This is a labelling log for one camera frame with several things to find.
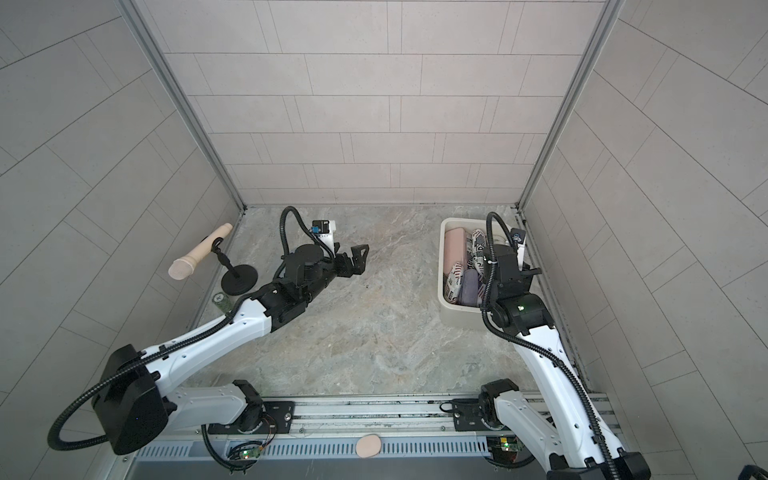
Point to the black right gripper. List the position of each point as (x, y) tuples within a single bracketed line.
[(528, 276)]

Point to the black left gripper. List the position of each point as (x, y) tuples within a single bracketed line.
[(358, 266)]

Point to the purple case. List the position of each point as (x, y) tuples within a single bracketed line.
[(470, 289)]

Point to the magazine print glasses case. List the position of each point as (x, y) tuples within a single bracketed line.
[(453, 283)]

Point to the cream plastic storage box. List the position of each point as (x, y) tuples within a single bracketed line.
[(456, 315)]

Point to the pink case front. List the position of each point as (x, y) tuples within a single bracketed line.
[(454, 249)]

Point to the newspaper case front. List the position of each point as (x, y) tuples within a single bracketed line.
[(477, 248)]

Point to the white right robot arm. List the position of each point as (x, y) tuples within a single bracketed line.
[(572, 441)]

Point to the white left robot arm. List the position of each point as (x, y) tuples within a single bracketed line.
[(140, 394)]

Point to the black microphone stand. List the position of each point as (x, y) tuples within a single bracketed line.
[(237, 280)]

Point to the right circuit board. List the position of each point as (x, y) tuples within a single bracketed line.
[(504, 446)]

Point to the circuit board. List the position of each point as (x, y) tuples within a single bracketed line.
[(504, 446), (246, 452)]

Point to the beige microphone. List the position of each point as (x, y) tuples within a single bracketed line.
[(185, 266)]

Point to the pink oval tag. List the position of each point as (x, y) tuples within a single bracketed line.
[(368, 446)]

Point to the left circuit board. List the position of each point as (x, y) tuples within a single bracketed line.
[(246, 452)]

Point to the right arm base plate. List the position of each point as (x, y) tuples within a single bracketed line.
[(487, 413)]

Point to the aluminium rail frame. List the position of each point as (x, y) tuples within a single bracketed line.
[(414, 415)]

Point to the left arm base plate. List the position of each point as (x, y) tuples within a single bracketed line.
[(272, 417)]

